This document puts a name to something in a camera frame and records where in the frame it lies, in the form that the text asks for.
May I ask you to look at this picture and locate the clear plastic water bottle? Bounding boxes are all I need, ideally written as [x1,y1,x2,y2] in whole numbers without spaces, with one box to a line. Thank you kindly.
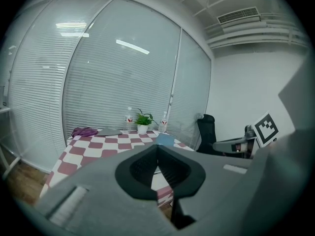
[158,111,168,134]
[124,107,134,134]

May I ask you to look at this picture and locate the green potted plant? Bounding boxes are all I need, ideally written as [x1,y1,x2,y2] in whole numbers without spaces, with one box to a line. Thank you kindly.
[134,108,158,135]

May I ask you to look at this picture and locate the black office chair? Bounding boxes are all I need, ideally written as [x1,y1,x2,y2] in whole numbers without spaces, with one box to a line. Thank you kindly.
[196,114,223,154]

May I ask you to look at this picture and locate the white desk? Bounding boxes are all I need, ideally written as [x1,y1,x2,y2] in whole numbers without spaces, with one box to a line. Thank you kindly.
[0,106,22,179]

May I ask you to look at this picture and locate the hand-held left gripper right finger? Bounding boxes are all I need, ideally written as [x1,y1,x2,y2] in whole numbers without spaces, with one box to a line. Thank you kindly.
[157,143,252,236]

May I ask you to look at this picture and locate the white air vent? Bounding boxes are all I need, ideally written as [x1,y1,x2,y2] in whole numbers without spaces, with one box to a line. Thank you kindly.
[216,6,262,25]

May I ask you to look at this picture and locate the white ceiling pipes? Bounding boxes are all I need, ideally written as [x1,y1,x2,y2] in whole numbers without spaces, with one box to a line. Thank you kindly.
[204,12,311,49]

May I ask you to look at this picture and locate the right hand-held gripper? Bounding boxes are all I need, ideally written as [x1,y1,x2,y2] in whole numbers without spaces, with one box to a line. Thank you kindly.
[213,110,281,159]

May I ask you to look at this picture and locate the blue notebook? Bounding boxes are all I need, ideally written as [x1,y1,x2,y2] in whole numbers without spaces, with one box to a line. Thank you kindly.
[156,133,175,148]

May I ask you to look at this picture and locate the red white checkered tablecloth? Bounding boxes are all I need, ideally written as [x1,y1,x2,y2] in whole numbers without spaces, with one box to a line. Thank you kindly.
[39,129,195,208]

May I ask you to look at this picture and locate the purple cloth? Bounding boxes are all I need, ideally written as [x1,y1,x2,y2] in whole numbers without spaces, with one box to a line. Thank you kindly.
[71,126,98,138]

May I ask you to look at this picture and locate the grey cloth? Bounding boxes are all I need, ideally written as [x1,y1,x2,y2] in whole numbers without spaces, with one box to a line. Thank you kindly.
[97,128,123,136]

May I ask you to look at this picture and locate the grey gripper-mounted camera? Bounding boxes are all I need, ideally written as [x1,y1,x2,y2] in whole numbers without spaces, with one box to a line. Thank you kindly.
[244,124,257,139]

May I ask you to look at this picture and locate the glass wall with white blinds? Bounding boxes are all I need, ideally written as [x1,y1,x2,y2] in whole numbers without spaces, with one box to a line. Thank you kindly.
[7,0,212,172]

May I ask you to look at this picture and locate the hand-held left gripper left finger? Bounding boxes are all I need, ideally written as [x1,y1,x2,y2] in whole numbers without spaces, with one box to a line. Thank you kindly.
[36,143,178,236]

